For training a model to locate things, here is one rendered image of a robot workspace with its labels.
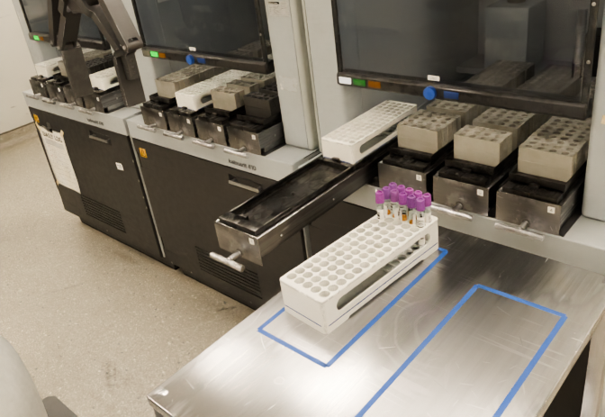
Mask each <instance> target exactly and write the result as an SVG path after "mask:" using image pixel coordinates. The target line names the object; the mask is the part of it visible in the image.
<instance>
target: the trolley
mask: <svg viewBox="0 0 605 417"><path fill-rule="evenodd" d="M590 339H591V346H590V352H589V358H588V366H587V372H586V379H585V386H584V393H583V399H582V412H581V417H599V413H600V402H601V397H602V390H603V385H604V378H605V276H604V275H602V274H599V273H595V272H592V271H590V270H586V269H583V268H580V267H575V266H572V265H568V264H565V263H563V262H559V261H556V260H553V259H550V258H544V257H541V256H539V255H535V254H532V253H529V252H526V251H523V250H520V249H514V248H512V247H508V246H505V245H502V244H499V243H496V242H493V241H489V240H484V239H481V238H478V237H475V236H472V235H469V234H465V233H462V232H460V231H454V230H451V229H448V228H445V227H442V226H438V249H437V250H436V251H435V252H433V253H432V254H431V255H429V256H428V257H427V258H425V259H424V260H423V259H422V260H421V261H420V262H418V263H417V264H416V265H414V266H413V267H412V268H410V269H409V270H408V271H406V272H405V273H404V274H403V275H401V276H400V277H398V278H397V279H396V280H394V281H393V282H392V283H391V284H390V285H388V286H387V287H386V288H385V289H384V290H382V291H381V292H380V293H378V294H377V295H376V296H374V297H373V298H372V299H370V300H369V301H368V302H366V303H365V304H364V305H362V306H361V307H360V308H358V309H357V310H356V311H355V312H353V313H352V314H350V315H349V317H348V319H347V320H346V321H344V322H343V323H342V324H340V325H339V326H338V327H337V328H336V329H335V330H334V331H332V332H331V333H329V334H323V333H321V332H319V331H317V330H315V329H313V327H311V326H310V325H308V324H306V323H305V322H302V321H301V320H299V319H297V318H296V317H294V316H292V315H291V314H290V313H288V312H286V311H285V309H284V300H283V295H282V291H280V292H279V293H278V294H276V295H275V296H274V297H272V298H271V299H270V300H268V301H267V302H266V303H265V304H263V305H262V306H260V307H259V308H258V309H257V310H255V311H254V312H253V313H252V314H251V315H249V316H248V317H247V318H246V319H244V320H243V321H242V322H240V323H239V324H238V325H236V326H235V327H234V328H232V329H231V330H230V331H228V332H227V333H226V334H224V335H223V336H222V337H221V338H219V339H218V340H216V341H215V342H214V343H213V344H212V345H211V346H210V347H208V348H207V349H205V350H204V351H203V352H202V353H200V354H199V355H198V356H196V357H195V358H194V359H192V360H191V361H190V362H188V363H187V364H186V365H185V366H183V367H182V368H180V369H179V370H178V371H176V372H175V374H174V375H172V376H171V377H169V378H168V379H167V380H166V381H164V382H163V383H162V384H160V385H159V386H158V387H156V388H155V389H154V390H152V391H151V392H150V393H149V394H147V399H148V402H149V405H150V406H152V407H153V410H154V413H155V415H156V417H543V415H544V414H545V412H546V410H547V408H548V407H549V405H550V404H551V403H552V401H553V399H554V398H555V396H556V394H557V392H558V391H559V389H560V387H561V386H562V384H563V382H564V381H565V379H566V378H567V376H568V375H569V373H570V371H571V370H572V368H573V366H574V364H575V363H576V361H577V359H578V358H579V357H580V355H581V354H582V351H583V350H584V348H585V347H586V345H587V343H588V342H589V340H590Z"/></svg>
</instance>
